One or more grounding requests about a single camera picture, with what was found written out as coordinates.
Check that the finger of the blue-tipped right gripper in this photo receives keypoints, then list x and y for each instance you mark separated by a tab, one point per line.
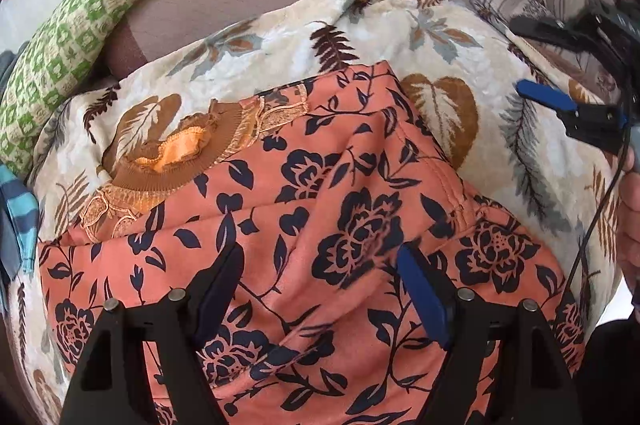
545	95

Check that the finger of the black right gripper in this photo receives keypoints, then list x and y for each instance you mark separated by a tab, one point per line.
548	31

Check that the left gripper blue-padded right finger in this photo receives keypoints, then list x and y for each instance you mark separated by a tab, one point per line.
532	383

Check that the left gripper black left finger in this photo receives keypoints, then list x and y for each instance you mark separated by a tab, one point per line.
110	384

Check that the orange black floral garment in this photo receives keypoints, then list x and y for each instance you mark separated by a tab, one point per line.
320	183

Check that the person's right hand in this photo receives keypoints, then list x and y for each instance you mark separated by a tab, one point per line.
628	229

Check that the cream leaf-print blanket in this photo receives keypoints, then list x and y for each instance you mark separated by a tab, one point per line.
460	68

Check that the turquoise navy striped cloth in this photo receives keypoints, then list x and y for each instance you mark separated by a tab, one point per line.
23	211

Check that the green white checked pillow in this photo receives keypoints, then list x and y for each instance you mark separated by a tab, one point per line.
55	62

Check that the blue grey cloth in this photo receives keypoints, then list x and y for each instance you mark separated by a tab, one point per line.
9	254

